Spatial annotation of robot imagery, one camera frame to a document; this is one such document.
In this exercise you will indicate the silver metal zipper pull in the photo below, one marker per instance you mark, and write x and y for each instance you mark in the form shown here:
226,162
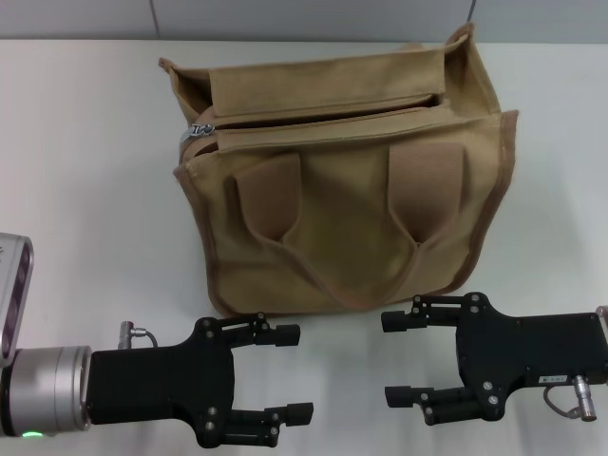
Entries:
199,129

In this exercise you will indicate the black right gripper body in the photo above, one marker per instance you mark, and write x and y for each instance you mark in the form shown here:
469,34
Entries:
532,347

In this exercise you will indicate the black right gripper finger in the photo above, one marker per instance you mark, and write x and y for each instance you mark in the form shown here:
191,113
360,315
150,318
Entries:
394,322
401,396

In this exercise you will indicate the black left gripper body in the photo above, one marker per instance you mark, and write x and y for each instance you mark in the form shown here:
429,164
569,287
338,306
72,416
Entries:
161,385

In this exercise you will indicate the khaki canvas food bag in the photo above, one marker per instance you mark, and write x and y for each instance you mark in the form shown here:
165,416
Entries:
332,214

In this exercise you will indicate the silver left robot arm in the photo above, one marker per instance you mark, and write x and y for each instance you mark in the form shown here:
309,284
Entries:
43,389

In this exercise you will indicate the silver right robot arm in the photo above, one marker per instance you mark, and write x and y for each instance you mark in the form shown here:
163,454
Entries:
603,318

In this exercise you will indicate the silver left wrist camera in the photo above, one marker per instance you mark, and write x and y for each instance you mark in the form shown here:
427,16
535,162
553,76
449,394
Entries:
14,294

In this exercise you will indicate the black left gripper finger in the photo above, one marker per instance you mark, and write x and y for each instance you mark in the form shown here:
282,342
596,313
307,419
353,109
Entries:
285,335
297,414

